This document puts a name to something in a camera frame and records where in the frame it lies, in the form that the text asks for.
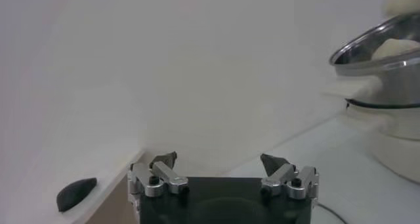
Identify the stainless steel steamer basket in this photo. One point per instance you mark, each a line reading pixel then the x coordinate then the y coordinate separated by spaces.
pixel 393 84

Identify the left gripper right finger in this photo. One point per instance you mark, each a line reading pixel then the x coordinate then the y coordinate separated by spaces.
pixel 282 176

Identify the black computer mouse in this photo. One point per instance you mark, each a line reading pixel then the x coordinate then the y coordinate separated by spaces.
pixel 76 194

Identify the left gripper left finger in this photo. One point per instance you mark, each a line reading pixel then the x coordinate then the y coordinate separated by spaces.
pixel 164 176

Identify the white side table with mouse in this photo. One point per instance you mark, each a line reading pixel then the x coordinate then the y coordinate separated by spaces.
pixel 39 172

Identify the white steamed baozi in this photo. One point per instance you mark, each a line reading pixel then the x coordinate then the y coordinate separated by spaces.
pixel 403 0
pixel 397 48

